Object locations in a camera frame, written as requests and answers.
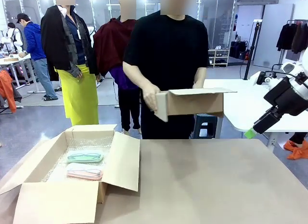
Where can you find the clear bubble wrap sheet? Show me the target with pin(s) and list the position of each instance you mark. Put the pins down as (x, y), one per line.
(79, 143)

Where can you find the orange jacket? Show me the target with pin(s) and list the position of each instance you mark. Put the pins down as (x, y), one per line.
(6, 86)

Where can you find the small cardboard box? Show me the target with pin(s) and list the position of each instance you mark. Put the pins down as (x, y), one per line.
(192, 103)

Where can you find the pink glasses case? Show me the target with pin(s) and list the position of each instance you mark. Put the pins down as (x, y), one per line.
(84, 173)

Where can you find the mannequin with maroon cape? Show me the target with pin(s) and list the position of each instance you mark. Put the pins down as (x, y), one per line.
(108, 45)

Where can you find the person's right hand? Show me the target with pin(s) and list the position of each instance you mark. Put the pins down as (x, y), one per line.
(150, 96)

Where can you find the dark plastic stool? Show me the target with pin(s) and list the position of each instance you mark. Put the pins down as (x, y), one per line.
(204, 127)

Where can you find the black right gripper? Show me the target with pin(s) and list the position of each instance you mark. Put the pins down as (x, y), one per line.
(286, 98)

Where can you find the orange cloth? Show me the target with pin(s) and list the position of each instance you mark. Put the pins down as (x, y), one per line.
(296, 150)

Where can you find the person in black t-shirt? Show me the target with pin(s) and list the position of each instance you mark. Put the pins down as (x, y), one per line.
(168, 48)

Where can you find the black bags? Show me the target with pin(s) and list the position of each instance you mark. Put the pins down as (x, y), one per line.
(238, 49)

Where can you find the white desk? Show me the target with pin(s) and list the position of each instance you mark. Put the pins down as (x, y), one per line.
(12, 60)

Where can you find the white table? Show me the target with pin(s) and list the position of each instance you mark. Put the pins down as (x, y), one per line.
(240, 106)

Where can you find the rack with dark garments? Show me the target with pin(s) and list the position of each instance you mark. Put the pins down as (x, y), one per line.
(288, 38)

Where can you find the person in blue hoodie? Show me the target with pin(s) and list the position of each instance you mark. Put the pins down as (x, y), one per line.
(34, 41)

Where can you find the black tripod stand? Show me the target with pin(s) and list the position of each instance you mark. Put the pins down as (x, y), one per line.
(252, 45)

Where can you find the white shoe shelf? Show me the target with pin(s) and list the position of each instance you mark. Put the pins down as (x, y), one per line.
(220, 57)

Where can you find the person's left hand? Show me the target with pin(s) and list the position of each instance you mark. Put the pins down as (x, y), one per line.
(198, 84)

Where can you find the green glasses case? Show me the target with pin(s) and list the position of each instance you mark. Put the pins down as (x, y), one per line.
(84, 157)

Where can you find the person's right forearm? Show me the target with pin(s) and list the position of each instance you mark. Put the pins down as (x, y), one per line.
(136, 73)

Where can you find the person's left forearm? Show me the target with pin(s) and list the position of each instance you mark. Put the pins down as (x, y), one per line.
(201, 74)

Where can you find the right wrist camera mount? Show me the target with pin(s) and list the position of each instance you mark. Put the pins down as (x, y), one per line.
(269, 80)

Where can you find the large cardboard box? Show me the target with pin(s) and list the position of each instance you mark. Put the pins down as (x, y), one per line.
(55, 204)

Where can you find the mannequin with yellow apron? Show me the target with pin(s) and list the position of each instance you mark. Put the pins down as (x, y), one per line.
(77, 98)

